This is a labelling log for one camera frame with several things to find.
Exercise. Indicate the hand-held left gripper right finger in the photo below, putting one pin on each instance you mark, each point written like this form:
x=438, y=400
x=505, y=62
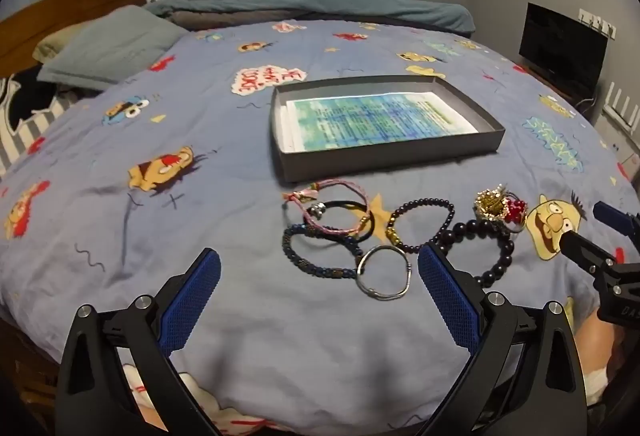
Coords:
x=450, y=298

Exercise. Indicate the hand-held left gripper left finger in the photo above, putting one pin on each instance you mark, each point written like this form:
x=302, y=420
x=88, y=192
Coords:
x=192, y=301

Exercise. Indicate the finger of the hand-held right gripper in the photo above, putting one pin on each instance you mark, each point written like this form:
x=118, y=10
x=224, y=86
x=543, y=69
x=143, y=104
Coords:
x=607, y=213
x=585, y=248

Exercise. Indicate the red bead gold tassel ornament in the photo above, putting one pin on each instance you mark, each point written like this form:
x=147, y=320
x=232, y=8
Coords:
x=515, y=211

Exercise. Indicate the silver bangle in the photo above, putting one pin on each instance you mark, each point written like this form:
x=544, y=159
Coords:
x=358, y=272

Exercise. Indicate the grey cardboard box tray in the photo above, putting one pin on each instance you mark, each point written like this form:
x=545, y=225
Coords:
x=390, y=159

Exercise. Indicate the person's bare leg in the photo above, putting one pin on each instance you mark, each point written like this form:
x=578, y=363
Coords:
x=592, y=341

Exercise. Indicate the cartoon printed blue bedsheet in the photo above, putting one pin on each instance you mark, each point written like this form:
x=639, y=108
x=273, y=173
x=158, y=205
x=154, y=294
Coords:
x=200, y=216

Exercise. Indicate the white router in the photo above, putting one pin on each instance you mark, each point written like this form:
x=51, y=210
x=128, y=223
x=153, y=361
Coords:
x=622, y=110

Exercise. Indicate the wooden monitor stand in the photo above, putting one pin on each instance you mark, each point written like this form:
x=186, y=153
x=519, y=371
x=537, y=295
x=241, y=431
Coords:
x=560, y=88

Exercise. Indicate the black monitor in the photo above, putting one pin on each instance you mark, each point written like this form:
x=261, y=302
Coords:
x=562, y=45

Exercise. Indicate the blue green printed paper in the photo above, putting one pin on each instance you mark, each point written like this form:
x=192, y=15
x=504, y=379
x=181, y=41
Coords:
x=375, y=120

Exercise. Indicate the black white striped pillow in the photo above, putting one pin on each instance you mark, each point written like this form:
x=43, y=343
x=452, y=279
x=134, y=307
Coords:
x=30, y=115

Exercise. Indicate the grey blue pillow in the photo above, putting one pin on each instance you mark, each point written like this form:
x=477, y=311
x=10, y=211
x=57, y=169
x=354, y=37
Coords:
x=115, y=45

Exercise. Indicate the yellow green pillow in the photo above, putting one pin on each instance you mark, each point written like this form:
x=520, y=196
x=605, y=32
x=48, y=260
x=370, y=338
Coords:
x=50, y=45

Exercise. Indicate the blue folded duvet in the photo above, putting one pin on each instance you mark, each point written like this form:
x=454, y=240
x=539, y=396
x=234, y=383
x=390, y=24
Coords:
x=325, y=5

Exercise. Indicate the wooden headboard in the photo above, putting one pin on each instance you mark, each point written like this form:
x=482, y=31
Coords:
x=75, y=0

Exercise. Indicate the white wall hooks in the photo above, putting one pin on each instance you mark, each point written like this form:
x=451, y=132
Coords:
x=597, y=20

